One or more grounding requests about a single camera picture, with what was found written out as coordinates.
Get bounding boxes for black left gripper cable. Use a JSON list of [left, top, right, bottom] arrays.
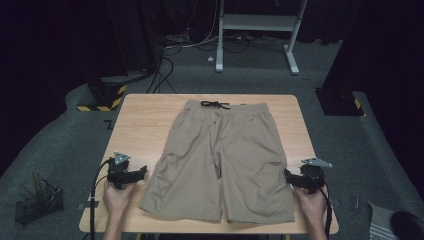
[[89, 158, 114, 240]]

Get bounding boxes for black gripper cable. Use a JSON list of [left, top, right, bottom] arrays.
[[308, 171, 334, 240], [89, 158, 114, 240]]

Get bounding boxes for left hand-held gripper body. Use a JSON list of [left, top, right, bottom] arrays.
[[105, 151, 138, 191]]

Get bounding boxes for black stand base yellow stripes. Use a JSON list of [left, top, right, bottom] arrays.
[[76, 73, 129, 113]]

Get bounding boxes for black square stand base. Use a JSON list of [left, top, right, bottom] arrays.
[[314, 87, 365, 117]]

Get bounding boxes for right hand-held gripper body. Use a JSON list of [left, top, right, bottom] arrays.
[[299, 157, 334, 196]]

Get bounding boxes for bundle of floor cables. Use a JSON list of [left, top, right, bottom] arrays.
[[145, 31, 288, 95]]

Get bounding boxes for grey striped cloth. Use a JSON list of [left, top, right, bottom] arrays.
[[367, 201, 403, 240]]

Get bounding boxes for black wire basket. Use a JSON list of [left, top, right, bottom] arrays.
[[14, 171, 65, 228]]

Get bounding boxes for white metal desk frame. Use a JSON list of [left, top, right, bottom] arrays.
[[214, 0, 309, 76]]

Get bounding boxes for person's right hand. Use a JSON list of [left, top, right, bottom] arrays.
[[292, 184, 328, 224]]

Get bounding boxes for person's left hand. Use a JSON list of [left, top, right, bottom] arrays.
[[102, 179, 136, 218]]

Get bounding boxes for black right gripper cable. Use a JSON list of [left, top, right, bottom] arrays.
[[308, 171, 334, 240]]

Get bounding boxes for khaki shorts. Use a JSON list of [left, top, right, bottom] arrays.
[[138, 99, 296, 225]]

